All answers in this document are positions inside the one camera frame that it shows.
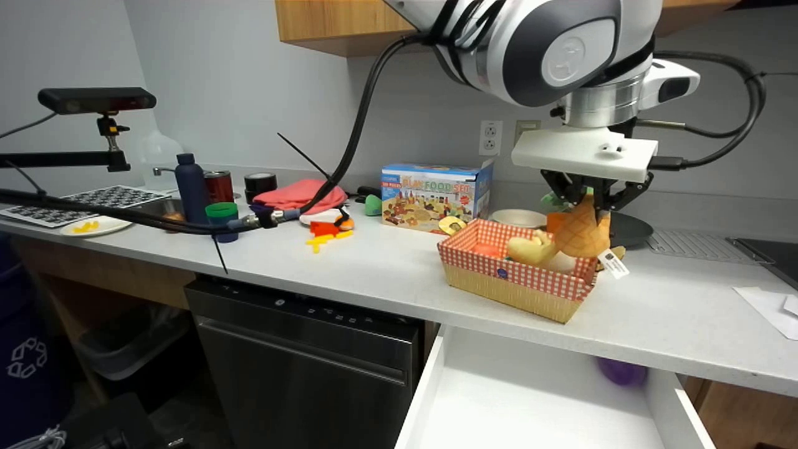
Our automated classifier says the black jar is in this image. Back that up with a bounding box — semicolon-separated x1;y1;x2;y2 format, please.
243;171;280;208

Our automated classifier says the blue recycling bin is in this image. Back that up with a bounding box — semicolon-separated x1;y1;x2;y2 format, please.
0;238;67;449

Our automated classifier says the blue bottle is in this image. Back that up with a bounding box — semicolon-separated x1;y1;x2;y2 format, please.
172;151;211;227

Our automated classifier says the black cooktop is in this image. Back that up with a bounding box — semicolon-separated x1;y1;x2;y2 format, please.
725;236;798;293

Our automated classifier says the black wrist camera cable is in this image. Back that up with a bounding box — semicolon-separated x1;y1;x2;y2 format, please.
629;51;771;176

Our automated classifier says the wooden wall cabinet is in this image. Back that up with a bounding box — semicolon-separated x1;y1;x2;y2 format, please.
271;0;743;61

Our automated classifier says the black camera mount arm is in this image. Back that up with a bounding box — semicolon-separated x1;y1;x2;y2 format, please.
0;112;134;176

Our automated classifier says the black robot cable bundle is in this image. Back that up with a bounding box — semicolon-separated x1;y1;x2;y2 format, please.
0;32;437;238

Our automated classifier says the white paper sheet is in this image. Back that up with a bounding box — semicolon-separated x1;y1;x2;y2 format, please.
731;282;798;343

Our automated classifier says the black round pan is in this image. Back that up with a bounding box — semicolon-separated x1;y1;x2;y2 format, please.
608;211;659;252

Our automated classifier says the black steel dishwasher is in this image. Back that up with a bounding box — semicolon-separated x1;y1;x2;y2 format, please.
183;274;432;449

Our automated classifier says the yellow banana plush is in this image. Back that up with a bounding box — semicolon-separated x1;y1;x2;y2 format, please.
503;227;578;277

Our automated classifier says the white drawer with wooden front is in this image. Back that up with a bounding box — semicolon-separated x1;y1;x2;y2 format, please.
391;324;721;449

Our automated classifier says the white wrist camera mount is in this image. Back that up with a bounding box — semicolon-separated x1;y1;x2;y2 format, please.
509;125;660;188

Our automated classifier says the purple plush toy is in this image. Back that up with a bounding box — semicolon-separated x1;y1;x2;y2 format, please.
593;354;652;391

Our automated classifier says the red can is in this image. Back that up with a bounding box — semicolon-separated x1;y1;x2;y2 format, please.
205;168;238;208

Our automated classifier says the gray plastic bin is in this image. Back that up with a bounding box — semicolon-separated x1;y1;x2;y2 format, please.
72;305;199;388

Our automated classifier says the wooden sink cabinet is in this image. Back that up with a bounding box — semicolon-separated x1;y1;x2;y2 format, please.
9;232;199;404

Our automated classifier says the gray grid drying rack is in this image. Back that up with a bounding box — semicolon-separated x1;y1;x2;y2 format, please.
0;183;174;232

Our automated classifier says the white wall outlet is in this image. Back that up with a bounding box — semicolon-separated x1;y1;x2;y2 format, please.
477;118;507;161

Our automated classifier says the red toy fries holder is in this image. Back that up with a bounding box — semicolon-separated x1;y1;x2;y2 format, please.
307;214;356;242

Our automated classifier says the blue toy food box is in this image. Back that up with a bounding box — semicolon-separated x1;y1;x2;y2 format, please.
380;161;497;236

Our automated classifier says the green cup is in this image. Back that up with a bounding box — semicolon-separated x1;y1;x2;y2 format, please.
203;199;243;246

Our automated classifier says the white round plate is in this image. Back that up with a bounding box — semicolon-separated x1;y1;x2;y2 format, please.
59;212;138;242

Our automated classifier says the beige switch plate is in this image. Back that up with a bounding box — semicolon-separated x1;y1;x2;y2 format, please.
513;118;543;147

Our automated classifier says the orange pineapple plush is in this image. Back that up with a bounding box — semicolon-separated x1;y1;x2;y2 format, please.
537;189;633;282

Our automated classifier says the yellow round toy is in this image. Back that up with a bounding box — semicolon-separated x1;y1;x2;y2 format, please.
437;214;470;239

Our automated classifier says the black stereo camera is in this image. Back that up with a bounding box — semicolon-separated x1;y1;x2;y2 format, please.
34;85;160;118

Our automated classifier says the pink cloth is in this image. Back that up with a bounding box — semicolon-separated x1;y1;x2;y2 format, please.
250;177;349;218

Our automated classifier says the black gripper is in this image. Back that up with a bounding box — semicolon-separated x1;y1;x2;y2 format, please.
538;168;655;222

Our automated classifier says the red checkered basket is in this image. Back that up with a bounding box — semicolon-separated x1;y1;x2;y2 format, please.
435;218;604;328

